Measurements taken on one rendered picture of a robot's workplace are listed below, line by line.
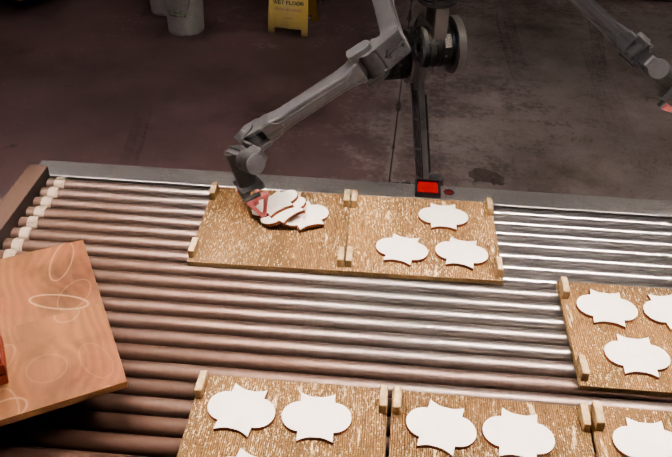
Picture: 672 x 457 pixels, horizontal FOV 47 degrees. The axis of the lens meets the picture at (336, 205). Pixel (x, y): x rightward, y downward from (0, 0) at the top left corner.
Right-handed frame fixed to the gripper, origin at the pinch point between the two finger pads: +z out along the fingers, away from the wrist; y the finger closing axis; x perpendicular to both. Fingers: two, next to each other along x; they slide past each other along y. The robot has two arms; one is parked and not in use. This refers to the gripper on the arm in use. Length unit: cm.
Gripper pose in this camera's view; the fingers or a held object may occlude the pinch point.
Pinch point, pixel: (259, 209)
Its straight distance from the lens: 217.0
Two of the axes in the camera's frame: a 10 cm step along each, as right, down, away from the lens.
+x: -8.7, 4.4, -2.2
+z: 3.0, 8.3, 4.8
